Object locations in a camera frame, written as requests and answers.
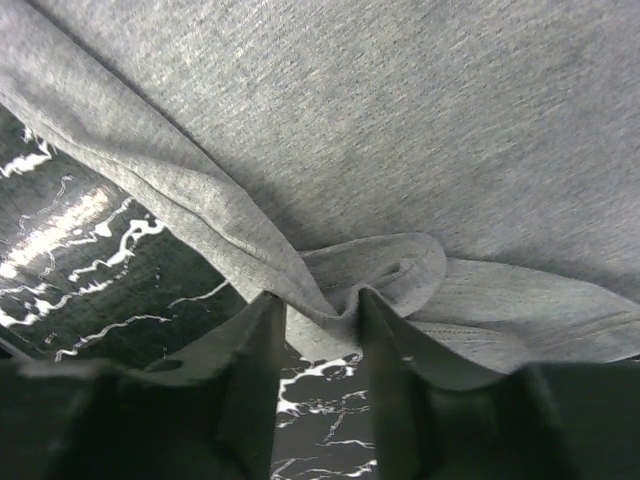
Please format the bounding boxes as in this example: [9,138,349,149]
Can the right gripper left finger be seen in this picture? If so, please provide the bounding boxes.
[1,293,285,479]

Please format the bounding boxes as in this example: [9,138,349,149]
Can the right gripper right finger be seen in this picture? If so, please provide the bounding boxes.
[358,289,639,479]

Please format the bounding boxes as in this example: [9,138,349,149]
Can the grey t shirt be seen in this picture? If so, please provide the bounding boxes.
[1,1,639,371]

